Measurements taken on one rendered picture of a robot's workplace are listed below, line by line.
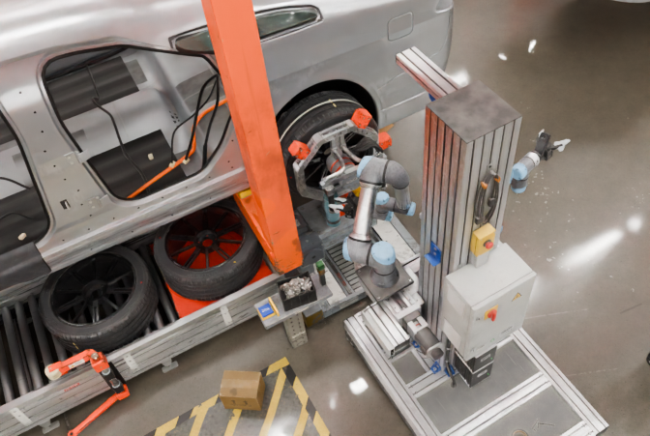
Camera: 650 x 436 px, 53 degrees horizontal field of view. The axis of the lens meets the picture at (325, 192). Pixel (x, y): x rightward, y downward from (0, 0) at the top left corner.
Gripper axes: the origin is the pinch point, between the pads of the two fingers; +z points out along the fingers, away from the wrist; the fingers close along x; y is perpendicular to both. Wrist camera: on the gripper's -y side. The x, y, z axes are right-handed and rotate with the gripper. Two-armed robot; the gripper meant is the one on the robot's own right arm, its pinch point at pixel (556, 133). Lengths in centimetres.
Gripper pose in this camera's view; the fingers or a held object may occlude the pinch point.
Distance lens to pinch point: 359.0
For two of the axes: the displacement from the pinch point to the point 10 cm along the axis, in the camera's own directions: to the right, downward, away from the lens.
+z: 7.2, -5.6, 4.1
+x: 6.7, 4.1, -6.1
